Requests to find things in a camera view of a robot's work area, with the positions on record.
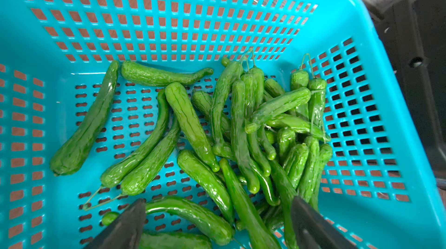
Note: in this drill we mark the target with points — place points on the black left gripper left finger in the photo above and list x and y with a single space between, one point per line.
124 232

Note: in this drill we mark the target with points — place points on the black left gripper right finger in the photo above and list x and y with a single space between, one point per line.
312 231

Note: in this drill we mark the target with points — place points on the teal plastic basket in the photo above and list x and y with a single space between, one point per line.
378 189

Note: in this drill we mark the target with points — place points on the long green pepper far left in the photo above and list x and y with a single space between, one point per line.
72 155

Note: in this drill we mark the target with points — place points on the green pepper basket centre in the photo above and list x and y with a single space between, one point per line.
186 115

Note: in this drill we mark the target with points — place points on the curved green pepper top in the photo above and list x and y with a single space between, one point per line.
148 76

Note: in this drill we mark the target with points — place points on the black toolbox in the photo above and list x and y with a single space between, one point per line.
414 35

